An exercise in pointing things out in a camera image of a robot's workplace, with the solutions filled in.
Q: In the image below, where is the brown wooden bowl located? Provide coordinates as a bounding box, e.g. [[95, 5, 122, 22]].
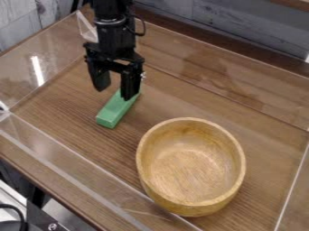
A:
[[136, 117, 247, 217]]

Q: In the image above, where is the black cable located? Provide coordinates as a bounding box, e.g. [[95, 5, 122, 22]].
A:
[[0, 203, 30, 231]]

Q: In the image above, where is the black metal bracket with screw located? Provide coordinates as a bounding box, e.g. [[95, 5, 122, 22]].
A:
[[27, 201, 69, 231]]

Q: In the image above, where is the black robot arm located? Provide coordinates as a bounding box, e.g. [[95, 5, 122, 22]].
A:
[[83, 0, 146, 101]]

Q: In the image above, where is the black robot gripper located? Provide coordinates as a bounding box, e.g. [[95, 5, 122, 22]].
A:
[[83, 18, 145, 101]]

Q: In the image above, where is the green rectangular block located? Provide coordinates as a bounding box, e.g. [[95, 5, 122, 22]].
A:
[[95, 90, 141, 129]]

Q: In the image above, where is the clear acrylic tray enclosure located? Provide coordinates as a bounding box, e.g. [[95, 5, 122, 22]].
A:
[[0, 14, 309, 231]]

